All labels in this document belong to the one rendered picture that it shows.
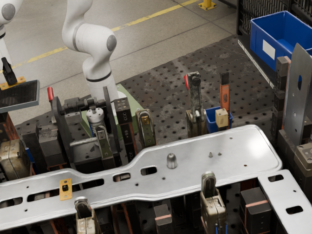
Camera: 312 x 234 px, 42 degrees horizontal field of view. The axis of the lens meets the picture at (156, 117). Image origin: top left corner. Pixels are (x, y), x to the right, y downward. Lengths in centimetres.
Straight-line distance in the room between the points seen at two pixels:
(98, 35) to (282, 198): 90
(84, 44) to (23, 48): 282
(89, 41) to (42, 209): 69
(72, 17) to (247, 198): 94
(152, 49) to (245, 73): 183
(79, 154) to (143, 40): 274
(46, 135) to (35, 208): 25
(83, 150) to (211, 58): 113
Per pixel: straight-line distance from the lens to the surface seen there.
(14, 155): 137
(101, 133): 133
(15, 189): 138
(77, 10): 163
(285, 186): 124
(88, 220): 115
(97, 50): 162
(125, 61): 379
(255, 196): 124
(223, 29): 415
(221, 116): 137
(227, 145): 135
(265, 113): 195
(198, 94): 134
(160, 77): 223
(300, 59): 121
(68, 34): 169
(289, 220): 117
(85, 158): 144
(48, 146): 139
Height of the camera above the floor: 193
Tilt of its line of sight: 39 degrees down
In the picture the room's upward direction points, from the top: 9 degrees counter-clockwise
